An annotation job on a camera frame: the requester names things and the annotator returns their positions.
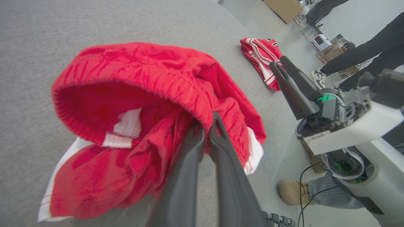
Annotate red jersey with white sleeves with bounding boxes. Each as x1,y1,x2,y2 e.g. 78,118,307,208
240,37,284,91

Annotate blue jeans leg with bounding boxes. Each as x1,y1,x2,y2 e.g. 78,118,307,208
308,172,365,209

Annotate person in black trousers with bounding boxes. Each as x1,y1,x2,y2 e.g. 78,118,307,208
320,13,404,92

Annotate open cardboard box with items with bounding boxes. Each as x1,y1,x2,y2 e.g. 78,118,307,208
324,34,360,79

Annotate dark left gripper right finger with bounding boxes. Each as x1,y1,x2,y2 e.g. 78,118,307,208
210,112,269,227

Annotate tan work boot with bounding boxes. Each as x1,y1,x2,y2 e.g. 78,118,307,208
300,140,326,174
278,180,313,206

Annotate black ribbed cable sleeve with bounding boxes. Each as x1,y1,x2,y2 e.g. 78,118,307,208
265,213,295,227

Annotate grey fabric sofa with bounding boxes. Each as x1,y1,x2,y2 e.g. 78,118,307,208
0,0,300,227

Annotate white device with red display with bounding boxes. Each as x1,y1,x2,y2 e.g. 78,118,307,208
311,34,332,52

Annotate black trousered leg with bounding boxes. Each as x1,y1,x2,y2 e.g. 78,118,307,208
306,0,349,24

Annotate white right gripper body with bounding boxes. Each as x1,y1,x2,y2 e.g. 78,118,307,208
295,88,404,156

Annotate white sneaker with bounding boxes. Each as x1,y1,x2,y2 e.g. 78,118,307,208
311,69,327,90
294,14,307,29

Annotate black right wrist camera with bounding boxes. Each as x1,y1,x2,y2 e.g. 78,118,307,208
358,69,404,109

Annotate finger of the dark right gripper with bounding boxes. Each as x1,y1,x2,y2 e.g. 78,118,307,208
269,61,320,120
280,55,324,101

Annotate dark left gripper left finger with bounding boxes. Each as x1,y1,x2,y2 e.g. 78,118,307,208
147,126,219,227

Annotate black floor cable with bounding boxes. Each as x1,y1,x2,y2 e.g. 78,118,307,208
297,161,340,227

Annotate red shorts with white trim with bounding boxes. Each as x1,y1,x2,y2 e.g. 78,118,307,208
38,42,267,223

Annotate brown cardboard box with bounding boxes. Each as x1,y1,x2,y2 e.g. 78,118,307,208
264,0,304,24

